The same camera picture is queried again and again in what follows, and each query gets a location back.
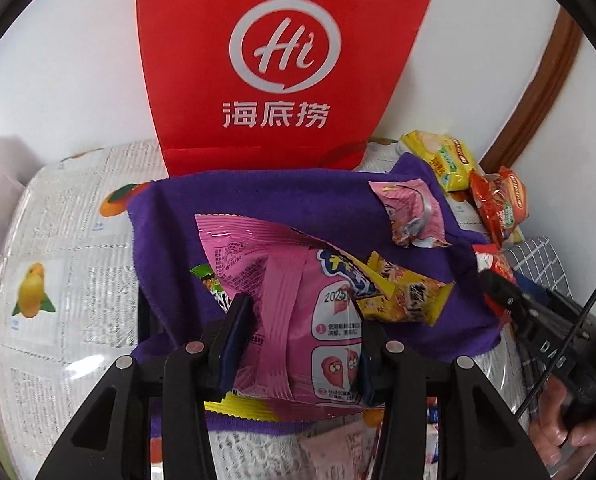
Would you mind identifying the small red snack packet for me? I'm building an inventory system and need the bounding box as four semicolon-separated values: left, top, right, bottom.
472;242;518;321

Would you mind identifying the green snack packet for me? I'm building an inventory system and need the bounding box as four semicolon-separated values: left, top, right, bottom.
189;265;233;311

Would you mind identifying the pale pink packet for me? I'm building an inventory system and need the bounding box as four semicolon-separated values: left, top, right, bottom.
298;420;383;480

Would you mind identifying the small pink snack packet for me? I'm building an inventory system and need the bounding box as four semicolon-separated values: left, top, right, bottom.
368;178;452;249

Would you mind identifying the fruit print tablecloth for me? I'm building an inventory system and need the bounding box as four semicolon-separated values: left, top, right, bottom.
0;137;578;480

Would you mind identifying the yellow striped packet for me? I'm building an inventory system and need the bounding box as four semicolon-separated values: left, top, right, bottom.
204;392;283;421

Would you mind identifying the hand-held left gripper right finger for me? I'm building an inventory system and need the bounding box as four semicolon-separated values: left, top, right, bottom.
355;320;558;480

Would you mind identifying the brown wooden door frame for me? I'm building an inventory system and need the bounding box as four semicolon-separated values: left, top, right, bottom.
478;7;583;171

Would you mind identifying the small yellow snack packet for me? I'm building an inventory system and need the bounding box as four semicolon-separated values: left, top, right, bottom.
355;251;456;326

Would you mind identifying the large pink snack bag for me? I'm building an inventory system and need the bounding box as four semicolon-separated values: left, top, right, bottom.
194;213;379;407

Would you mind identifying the grey checked cloth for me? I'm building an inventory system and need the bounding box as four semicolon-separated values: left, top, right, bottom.
508;235;596;411

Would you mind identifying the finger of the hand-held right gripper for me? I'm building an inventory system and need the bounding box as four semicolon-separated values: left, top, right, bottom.
480;270;543;331

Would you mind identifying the person's right hand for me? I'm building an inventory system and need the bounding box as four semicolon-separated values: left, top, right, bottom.
530;375;596;466

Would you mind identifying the red paper bag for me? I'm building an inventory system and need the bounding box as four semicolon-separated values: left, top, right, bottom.
134;0;441;178

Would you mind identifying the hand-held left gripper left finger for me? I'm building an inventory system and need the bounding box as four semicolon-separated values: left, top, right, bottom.
34;294;253;480

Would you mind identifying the purple towel cloth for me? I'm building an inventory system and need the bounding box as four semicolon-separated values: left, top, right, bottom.
130;152;516;433

